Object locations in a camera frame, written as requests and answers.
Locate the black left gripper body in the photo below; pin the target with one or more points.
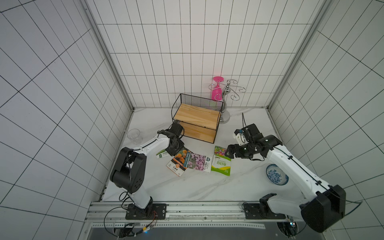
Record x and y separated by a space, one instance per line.
175 149

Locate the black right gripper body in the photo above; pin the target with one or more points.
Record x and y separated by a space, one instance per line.
235 150

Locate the green zinnia seed bag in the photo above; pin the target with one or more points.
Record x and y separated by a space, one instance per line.
221 163

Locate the mixed flower seed bag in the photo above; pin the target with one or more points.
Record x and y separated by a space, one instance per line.
162 154

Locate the black wire wooden shelf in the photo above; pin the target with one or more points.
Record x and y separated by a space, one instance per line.
200 117

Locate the orange flower seed bag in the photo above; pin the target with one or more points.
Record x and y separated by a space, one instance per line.
178 164

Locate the purple flower seed bag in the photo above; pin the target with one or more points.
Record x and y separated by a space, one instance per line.
199 162

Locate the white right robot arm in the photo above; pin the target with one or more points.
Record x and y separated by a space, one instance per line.
321 204

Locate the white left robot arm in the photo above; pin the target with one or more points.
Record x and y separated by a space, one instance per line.
129 169

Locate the blue patterned bowl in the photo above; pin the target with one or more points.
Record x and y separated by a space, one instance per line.
276 176

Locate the clear plastic cup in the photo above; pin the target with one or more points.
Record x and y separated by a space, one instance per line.
134 135

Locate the chrome glass holder stand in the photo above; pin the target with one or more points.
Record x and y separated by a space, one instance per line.
231 90

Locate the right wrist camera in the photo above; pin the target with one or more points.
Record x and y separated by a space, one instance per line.
248 134

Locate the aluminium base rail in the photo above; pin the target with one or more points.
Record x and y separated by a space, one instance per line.
184 214

